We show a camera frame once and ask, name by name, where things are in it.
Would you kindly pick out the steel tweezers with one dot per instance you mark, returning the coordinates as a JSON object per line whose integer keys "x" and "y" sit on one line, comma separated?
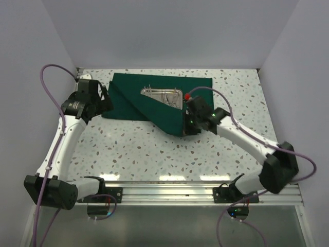
{"x": 148, "y": 90}

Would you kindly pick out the steel instrument tray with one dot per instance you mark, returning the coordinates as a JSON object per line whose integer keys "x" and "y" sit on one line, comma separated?
{"x": 156, "y": 95}

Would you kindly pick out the steel surgical scissors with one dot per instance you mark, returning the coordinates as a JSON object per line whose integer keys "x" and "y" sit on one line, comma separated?
{"x": 172, "y": 98}

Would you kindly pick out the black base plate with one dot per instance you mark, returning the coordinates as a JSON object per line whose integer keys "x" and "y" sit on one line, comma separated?
{"x": 115, "y": 192}
{"x": 253, "y": 196}

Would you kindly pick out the steel forceps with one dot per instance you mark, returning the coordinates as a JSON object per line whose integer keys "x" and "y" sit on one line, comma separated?
{"x": 164, "y": 98}

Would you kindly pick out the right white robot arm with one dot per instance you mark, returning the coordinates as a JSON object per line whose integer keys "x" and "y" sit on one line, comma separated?
{"x": 279, "y": 164}

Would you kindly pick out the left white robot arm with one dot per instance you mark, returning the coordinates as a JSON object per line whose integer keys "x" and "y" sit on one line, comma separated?
{"x": 50, "y": 185}

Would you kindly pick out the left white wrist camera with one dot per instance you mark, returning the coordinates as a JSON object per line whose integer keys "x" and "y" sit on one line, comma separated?
{"x": 86, "y": 77}

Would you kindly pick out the green surgical cloth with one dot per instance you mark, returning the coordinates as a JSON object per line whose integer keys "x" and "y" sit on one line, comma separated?
{"x": 129, "y": 104}

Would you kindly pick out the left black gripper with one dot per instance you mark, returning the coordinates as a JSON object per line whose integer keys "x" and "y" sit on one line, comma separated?
{"x": 105, "y": 105}

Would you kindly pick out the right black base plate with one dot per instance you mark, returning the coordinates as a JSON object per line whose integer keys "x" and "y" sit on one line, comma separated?
{"x": 253, "y": 196}

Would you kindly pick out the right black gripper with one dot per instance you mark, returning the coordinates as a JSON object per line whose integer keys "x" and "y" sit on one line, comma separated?
{"x": 187, "y": 130}

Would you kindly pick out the aluminium mounting rail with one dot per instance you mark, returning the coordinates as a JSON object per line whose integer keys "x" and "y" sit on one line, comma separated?
{"x": 180, "y": 193}

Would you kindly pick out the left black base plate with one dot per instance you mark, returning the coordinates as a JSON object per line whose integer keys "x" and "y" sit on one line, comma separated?
{"x": 115, "y": 192}

